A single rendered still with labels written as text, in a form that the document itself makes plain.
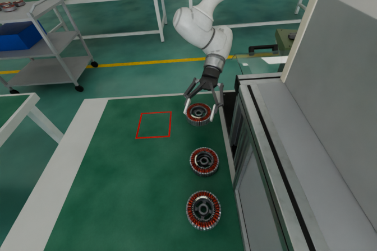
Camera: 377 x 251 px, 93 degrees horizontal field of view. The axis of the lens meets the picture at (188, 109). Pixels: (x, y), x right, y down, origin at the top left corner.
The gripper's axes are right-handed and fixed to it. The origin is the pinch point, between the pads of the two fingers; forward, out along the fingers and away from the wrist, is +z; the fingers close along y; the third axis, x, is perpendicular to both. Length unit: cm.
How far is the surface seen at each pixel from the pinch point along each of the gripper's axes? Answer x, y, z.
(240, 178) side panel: 13.5, -22.1, 18.5
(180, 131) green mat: -5.8, 7.3, 9.4
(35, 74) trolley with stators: -80, 249, -10
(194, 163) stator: 4.4, -5.3, 19.8
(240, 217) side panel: 9.0, -25.2, 29.9
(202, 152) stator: 1.2, -6.6, 15.0
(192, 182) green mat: 4.0, -6.5, 26.6
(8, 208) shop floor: -38, 133, 102
